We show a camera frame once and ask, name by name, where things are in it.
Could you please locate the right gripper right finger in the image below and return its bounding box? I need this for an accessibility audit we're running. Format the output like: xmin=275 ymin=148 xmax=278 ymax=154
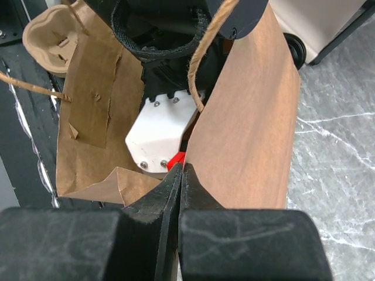
xmin=179 ymin=164 xmax=333 ymax=280

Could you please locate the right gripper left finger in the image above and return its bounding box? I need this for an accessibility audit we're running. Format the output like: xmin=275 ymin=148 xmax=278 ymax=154
xmin=1 ymin=164 xmax=182 ymax=280

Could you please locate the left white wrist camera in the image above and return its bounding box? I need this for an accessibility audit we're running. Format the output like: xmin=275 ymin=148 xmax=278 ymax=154
xmin=125 ymin=90 xmax=197 ymax=179

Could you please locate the cardboard cup carrier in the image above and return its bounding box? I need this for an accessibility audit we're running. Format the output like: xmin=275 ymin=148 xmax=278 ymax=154
xmin=22 ymin=4 xmax=79 ymax=78

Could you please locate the cream three-tier shelf rack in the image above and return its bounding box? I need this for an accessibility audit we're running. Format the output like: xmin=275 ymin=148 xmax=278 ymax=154
xmin=270 ymin=0 xmax=374 ymax=65

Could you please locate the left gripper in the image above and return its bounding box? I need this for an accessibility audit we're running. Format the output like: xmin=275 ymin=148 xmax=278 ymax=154
xmin=111 ymin=8 xmax=235 ymax=100

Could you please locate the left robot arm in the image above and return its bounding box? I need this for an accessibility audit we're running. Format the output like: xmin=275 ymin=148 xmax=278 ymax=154
xmin=86 ymin=1 xmax=268 ymax=102

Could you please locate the brown paper bag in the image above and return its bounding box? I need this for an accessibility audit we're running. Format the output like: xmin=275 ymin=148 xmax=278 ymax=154
xmin=56 ymin=1 xmax=300 ymax=210

